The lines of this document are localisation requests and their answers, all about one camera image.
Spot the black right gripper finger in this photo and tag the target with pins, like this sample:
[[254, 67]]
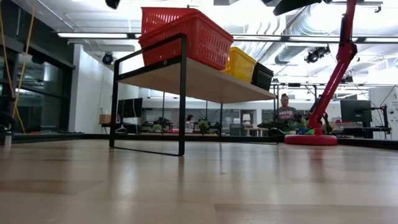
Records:
[[295, 6]]

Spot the black plastic basket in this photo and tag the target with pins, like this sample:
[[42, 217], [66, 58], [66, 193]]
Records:
[[262, 77]]

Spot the yellow plastic basket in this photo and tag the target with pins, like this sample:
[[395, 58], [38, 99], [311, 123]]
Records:
[[242, 65]]

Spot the black ceiling spotlight cluster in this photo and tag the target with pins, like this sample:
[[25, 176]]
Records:
[[317, 54]]

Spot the person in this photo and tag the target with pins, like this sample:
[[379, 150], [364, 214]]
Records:
[[286, 113], [189, 119]]

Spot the brown cardboard box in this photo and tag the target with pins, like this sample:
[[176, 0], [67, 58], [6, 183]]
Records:
[[105, 119]]

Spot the black computer monitor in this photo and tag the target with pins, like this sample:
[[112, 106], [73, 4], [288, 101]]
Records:
[[356, 109]]

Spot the white table lamp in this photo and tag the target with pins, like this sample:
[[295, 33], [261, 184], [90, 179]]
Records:
[[246, 117]]

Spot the red desk lamp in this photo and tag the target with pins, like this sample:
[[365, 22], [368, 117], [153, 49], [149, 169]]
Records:
[[311, 140]]

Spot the green potted plant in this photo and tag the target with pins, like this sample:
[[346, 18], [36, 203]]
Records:
[[203, 126]]

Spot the black wall screen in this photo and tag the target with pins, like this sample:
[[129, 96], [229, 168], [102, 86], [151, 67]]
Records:
[[130, 107]]

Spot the wooden shelf black metal frame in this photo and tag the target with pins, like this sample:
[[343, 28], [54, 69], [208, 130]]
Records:
[[183, 109]]

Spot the black rig frame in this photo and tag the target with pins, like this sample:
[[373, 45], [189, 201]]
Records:
[[93, 136]]

